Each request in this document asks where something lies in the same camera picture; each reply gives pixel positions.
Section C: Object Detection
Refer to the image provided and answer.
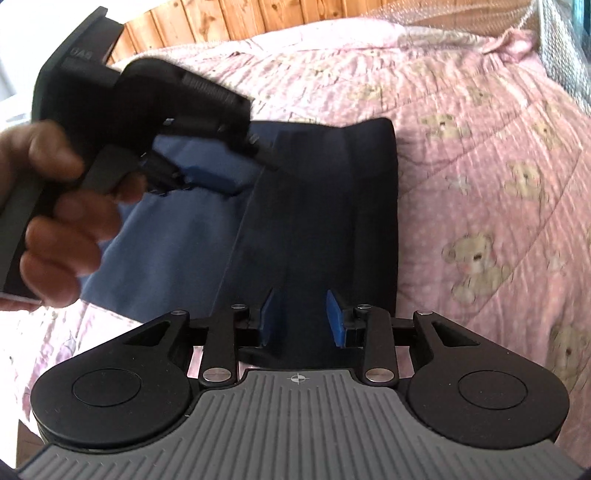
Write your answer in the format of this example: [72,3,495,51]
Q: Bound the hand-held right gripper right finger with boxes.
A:
[325,288,523,387]

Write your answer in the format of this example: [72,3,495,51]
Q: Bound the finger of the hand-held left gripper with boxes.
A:
[147,154,247,198]
[247,133,279,171]

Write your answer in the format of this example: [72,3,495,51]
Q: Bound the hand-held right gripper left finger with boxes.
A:
[78,288,283,387]

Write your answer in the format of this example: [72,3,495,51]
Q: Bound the blue garment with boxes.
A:
[76,134,274,324]

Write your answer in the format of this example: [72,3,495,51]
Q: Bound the black pants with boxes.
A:
[217,117,400,370]

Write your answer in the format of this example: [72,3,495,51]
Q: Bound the person's left hand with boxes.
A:
[0,119,149,312]

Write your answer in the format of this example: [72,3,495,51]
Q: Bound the pink bear-print quilt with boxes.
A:
[0,21,591,416]

